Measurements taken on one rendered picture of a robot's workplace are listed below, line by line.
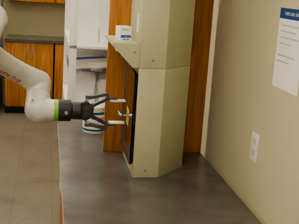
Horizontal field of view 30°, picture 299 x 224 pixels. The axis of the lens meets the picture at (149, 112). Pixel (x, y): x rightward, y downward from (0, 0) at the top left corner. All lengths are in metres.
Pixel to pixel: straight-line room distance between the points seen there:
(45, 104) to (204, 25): 0.86
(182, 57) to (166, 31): 0.17
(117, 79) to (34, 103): 0.49
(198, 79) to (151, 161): 0.55
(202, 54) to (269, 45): 0.67
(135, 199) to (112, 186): 0.15
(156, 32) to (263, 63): 0.45
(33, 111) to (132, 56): 0.47
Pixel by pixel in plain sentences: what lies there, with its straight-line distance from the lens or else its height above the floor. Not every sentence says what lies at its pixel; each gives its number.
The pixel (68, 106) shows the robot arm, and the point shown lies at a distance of 2.36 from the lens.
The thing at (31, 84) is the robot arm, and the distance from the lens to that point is 2.39.
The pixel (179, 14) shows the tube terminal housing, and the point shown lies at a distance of 2.34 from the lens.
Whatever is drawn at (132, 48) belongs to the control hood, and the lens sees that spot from 2.27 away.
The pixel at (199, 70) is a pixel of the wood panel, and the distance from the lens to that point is 2.72.
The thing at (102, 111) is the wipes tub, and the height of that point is 1.06.
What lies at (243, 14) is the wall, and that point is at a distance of 2.39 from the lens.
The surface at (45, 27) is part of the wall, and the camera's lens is 7.81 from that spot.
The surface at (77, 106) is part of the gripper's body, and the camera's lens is 2.37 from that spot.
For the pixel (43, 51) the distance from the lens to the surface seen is 7.29.
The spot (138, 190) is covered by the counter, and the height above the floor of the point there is 0.94.
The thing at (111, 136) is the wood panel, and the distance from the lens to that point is 2.71.
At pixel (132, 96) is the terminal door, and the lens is 2.32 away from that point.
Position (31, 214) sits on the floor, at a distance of 4.38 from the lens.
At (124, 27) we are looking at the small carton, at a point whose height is 1.56.
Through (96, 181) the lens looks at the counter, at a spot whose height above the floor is 0.94.
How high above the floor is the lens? 1.74
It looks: 13 degrees down
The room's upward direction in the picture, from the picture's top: 4 degrees clockwise
